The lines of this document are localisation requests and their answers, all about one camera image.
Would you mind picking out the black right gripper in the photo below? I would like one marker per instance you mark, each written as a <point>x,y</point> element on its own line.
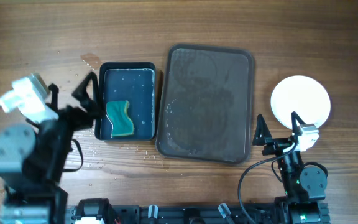
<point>278,144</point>

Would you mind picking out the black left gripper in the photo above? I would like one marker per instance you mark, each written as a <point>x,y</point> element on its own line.
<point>94,103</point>

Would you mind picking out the white plate blue stain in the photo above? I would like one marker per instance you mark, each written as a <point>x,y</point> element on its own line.
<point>303,95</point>

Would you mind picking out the green yellow sponge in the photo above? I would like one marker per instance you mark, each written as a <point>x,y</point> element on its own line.
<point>117,114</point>

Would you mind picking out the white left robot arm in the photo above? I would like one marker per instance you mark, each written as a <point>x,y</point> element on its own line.
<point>33,155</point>

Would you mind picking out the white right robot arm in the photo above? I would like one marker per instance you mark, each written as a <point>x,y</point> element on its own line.
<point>304,182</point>

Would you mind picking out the black water basin tray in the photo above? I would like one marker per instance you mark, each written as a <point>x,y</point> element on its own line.
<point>127,89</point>

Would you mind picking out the dark brown serving tray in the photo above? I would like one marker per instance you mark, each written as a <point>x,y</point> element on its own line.
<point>206,104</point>

